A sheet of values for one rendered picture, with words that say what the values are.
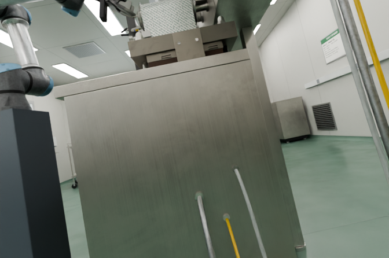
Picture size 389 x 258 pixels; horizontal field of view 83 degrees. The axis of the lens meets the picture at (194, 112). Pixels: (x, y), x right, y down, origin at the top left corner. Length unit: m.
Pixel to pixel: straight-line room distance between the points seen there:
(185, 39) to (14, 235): 0.98
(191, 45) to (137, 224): 0.62
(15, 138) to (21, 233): 0.36
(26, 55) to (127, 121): 0.81
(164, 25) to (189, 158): 0.64
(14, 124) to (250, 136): 0.91
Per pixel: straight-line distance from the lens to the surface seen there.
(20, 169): 1.11
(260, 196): 0.78
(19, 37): 1.48
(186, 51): 0.81
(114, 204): 0.79
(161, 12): 1.13
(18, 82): 1.26
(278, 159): 1.19
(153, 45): 0.85
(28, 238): 1.15
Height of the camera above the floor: 0.66
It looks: 5 degrees up
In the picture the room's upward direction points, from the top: 12 degrees counter-clockwise
